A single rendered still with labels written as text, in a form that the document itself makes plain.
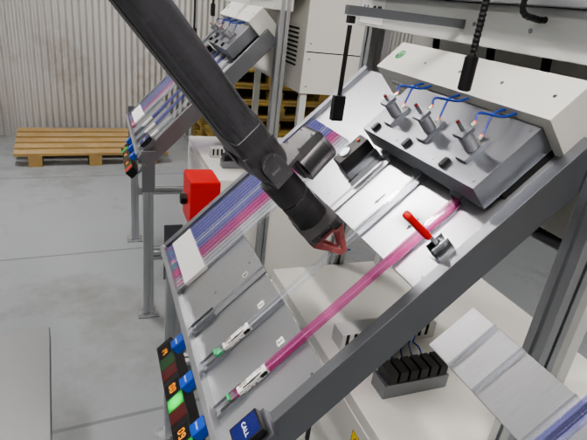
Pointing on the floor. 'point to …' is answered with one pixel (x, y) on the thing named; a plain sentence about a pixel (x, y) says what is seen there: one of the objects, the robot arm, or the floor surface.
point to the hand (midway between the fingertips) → (340, 247)
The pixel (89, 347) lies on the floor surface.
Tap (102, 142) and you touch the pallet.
